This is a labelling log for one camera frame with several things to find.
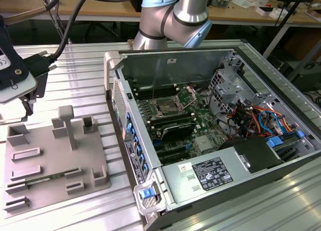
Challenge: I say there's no silver power supply unit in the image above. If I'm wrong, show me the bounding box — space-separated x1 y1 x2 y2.
160 150 251 204

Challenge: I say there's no metal disk bay cage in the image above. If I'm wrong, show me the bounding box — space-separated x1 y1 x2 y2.
209 68 251 114

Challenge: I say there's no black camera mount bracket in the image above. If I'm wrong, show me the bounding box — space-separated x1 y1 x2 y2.
0 14 31 90

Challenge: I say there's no green RAM stick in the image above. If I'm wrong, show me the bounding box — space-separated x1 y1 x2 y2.
25 172 68 185

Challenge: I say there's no blue disk carrier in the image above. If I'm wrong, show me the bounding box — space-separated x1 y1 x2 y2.
267 130 311 161

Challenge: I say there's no cable with bronze sleeve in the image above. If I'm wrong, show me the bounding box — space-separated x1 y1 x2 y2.
4 0 65 25

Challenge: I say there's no black expansion slot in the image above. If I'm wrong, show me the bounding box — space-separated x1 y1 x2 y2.
156 147 188 157
159 153 191 164

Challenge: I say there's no black equipment box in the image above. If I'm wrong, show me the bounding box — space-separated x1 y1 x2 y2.
290 63 321 91

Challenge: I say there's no white metal desk leg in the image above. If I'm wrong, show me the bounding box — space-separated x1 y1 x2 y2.
262 23 293 59

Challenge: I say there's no CPU socket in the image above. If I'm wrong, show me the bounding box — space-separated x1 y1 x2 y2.
154 97 182 116

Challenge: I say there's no orange wire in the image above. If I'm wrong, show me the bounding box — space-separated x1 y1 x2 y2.
249 105 296 139

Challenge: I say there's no black RAM slot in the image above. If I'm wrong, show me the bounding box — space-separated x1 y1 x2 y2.
136 85 180 90
136 90 180 95
136 87 180 92
150 119 196 128
149 116 194 124

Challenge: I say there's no metal socket cover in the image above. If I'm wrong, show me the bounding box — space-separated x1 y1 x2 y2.
177 85 199 109

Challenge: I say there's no open PC case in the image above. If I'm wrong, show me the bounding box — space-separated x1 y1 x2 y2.
104 39 321 231

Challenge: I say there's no black plastic cover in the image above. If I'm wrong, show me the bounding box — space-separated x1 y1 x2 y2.
219 137 284 173

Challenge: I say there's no green motherboard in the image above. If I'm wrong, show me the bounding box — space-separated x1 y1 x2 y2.
135 87 231 166

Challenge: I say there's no silver chipset heatsink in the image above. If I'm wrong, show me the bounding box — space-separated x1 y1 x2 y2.
195 135 214 153

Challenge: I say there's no grey parts rack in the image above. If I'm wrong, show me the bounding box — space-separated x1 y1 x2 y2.
4 105 112 214

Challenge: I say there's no blue wire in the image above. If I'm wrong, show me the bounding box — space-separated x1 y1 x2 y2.
257 110 286 135

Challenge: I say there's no thick black cable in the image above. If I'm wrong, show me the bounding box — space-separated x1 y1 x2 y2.
24 0 143 78

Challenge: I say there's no black graphics card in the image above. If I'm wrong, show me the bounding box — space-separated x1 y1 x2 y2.
160 122 196 141

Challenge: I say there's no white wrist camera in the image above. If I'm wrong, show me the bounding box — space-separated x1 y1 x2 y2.
0 47 38 104

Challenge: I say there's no white plastic parts tray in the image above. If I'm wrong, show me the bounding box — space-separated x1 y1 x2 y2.
255 6 288 18

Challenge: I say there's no wooden desk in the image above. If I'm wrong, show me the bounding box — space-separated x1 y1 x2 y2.
7 0 321 26

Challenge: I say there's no blue case latch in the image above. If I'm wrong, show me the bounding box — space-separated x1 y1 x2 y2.
139 188 153 200

